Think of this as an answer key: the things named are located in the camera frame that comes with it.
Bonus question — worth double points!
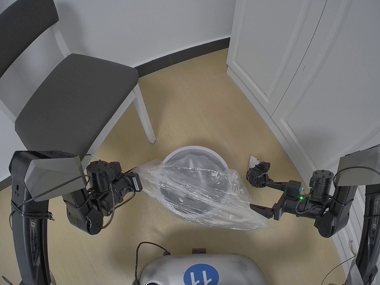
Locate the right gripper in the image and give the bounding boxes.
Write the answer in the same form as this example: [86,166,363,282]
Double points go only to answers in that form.
[251,180,315,220]

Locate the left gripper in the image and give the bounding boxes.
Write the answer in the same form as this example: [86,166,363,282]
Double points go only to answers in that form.
[114,172,142,195]

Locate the black and white wrapper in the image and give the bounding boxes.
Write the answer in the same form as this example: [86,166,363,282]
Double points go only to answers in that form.
[246,154,272,188]

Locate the clear plastic bag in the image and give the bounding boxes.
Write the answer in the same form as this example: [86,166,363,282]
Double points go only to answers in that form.
[132,156,269,232]

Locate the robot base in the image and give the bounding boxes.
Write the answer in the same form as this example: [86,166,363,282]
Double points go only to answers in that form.
[140,248,269,285]

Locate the white trash bin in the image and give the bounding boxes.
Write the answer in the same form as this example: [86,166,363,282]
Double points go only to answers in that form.
[160,144,235,222]

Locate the white chair with grey cushions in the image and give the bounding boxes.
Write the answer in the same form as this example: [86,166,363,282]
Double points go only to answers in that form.
[0,0,157,165]

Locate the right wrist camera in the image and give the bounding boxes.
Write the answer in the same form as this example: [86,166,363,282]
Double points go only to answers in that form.
[286,181,303,202]

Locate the black cable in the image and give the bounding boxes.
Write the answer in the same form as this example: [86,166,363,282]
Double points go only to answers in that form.
[135,242,171,285]
[322,256,358,285]

